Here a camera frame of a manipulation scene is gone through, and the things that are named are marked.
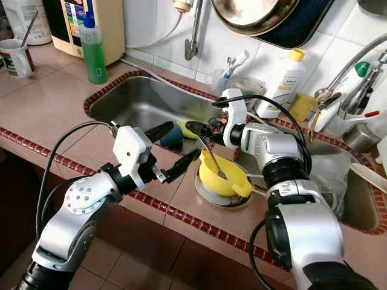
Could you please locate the large white plastic jar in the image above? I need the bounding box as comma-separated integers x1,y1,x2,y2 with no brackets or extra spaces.
0,0,52,46

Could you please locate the clear plastic bag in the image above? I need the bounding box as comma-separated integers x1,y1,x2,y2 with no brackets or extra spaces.
308,154,354,209

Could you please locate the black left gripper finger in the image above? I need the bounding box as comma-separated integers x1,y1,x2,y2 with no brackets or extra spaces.
166,149,202,184
145,121,177,144

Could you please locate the steel wall tap spout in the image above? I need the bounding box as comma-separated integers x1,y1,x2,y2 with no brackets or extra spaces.
184,0,205,61

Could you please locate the chrome gooseneck faucet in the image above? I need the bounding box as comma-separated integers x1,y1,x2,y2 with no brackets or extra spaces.
308,33,387,143

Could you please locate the stainless steel sink basin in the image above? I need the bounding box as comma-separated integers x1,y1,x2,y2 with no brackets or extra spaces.
236,118,387,233
85,71,224,155

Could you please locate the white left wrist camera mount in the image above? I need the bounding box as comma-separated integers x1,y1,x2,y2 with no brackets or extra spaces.
114,125,156,191

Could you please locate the clear tub with green scourer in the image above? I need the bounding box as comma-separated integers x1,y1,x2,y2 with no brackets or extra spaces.
230,76,267,100

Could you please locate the white plastic container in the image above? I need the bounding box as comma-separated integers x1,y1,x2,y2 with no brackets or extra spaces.
376,136,387,176

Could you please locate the cream tap diverter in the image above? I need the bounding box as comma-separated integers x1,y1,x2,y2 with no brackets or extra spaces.
172,0,195,14

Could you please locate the small steel cup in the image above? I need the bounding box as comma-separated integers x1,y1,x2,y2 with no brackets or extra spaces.
342,123,377,153

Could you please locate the cream filter hose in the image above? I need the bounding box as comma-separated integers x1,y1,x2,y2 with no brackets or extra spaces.
126,9,188,50

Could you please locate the chrome sprayer head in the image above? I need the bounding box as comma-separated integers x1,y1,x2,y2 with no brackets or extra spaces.
339,51,387,115

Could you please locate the white bottle yellow cap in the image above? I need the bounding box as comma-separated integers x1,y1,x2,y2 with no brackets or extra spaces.
254,48,307,120

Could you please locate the white spoon red tip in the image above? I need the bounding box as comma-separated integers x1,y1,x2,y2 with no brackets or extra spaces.
336,109,382,124

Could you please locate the round steel plate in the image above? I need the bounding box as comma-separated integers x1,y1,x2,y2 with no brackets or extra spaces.
195,171,252,209

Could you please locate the green dish soap bottle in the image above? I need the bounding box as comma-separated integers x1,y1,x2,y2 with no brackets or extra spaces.
80,13,108,85

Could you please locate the white bottle green cap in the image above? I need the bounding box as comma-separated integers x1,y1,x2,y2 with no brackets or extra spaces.
314,60,372,134

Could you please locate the yellow plastic bowl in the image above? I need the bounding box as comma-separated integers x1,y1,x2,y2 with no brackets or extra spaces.
197,150,253,198

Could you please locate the dark blue tray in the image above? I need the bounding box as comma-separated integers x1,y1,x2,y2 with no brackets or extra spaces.
254,0,336,49

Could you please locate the cream water ionizer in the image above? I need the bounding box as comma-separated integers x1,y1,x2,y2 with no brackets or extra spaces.
42,0,126,66

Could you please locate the clear toothbrush cup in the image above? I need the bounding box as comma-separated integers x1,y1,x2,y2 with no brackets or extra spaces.
209,68,232,96

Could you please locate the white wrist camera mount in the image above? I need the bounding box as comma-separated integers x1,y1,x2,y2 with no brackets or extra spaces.
114,125,156,191
221,89,249,149

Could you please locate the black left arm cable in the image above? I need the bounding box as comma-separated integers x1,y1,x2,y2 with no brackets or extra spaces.
35,121,119,242

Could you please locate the blue-grey mug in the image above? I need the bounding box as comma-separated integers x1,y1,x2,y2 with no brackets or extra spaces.
159,121,185,149

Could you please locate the bright yellow sponge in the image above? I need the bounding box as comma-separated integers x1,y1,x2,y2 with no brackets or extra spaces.
177,120,199,140

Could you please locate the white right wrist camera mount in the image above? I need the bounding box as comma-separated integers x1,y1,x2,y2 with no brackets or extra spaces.
221,89,249,149

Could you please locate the steel spoon in mug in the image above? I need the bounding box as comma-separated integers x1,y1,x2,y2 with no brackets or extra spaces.
21,11,39,48

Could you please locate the mustard yellow sponge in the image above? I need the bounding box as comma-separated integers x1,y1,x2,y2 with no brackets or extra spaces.
287,92,318,123

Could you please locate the white printed mug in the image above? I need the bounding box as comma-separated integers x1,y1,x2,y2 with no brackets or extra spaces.
0,39,35,78

